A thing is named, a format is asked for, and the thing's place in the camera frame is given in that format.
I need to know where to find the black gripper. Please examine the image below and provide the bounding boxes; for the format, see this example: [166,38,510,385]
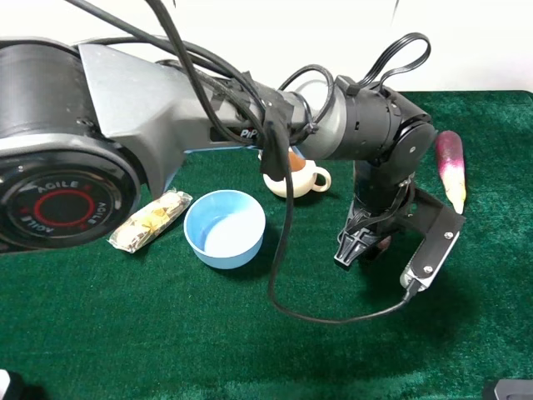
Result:
[334,182,416,271]

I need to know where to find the small purple cabbage ball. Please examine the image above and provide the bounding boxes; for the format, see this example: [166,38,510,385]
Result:
[375,236,392,254]

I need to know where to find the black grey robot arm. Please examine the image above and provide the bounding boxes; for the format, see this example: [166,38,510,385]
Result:
[1,38,436,253]

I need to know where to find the grey object bottom right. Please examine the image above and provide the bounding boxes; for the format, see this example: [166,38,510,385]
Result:
[482,379,533,400]

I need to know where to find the cream ceramic teapot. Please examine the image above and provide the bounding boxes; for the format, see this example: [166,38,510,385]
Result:
[262,148,331,198]

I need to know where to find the blue plastic bowl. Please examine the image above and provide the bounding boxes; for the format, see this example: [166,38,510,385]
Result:
[183,189,266,270]

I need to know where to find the purple toy eggplant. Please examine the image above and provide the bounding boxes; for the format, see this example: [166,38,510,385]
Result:
[436,130,466,214]

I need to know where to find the wrapped gold chocolates packet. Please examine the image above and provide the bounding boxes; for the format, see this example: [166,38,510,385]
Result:
[107,188,192,254]

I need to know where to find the green felt table cloth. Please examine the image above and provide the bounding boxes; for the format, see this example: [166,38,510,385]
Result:
[1,92,532,399]

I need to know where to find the black camera cable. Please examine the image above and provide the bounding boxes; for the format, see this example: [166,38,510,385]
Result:
[66,0,431,325]

